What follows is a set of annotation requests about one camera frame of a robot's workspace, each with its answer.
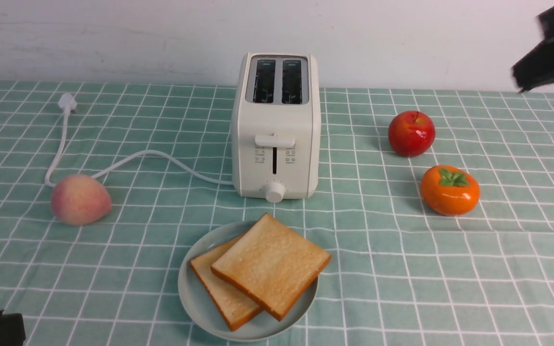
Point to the pink peach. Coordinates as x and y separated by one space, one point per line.
79 200

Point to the white two-slot toaster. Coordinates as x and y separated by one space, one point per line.
276 127

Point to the toasted bread slice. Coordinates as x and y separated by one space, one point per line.
272 265
235 307

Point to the light green round plate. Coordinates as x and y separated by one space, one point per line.
201 309

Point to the red apple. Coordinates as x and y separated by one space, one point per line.
411 133

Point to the orange persimmon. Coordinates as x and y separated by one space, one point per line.
449 191

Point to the green checkered tablecloth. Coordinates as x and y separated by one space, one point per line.
401 274

